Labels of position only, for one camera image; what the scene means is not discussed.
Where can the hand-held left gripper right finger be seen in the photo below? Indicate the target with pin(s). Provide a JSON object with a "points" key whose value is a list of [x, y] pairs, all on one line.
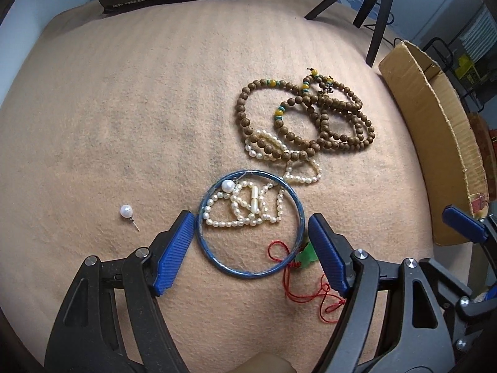
{"points": [[326, 252]]}

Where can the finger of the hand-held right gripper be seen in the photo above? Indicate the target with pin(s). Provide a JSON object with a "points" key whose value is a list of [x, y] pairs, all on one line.
{"points": [[464, 223], [462, 311]]}

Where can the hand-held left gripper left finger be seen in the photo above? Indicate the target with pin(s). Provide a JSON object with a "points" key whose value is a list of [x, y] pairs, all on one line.
{"points": [[176, 248]]}

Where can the pearl earring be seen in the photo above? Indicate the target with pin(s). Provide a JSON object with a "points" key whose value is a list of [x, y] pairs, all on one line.
{"points": [[126, 211], [227, 186]]}

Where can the blue bangle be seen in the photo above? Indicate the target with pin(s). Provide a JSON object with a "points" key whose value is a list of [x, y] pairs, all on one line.
{"points": [[250, 274]]}

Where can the cardboard box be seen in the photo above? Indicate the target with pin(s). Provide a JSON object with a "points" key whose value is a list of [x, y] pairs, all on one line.
{"points": [[427, 97]]}

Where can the tan blanket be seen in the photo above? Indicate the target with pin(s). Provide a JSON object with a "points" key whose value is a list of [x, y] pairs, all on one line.
{"points": [[116, 124]]}

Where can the yellow crate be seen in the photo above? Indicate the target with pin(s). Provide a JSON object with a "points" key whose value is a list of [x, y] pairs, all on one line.
{"points": [[466, 68]]}

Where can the black shoe rack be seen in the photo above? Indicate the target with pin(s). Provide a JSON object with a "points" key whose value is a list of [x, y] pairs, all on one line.
{"points": [[440, 48]]}

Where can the black tripod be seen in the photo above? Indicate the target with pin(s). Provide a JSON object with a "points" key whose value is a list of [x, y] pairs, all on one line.
{"points": [[378, 15]]}

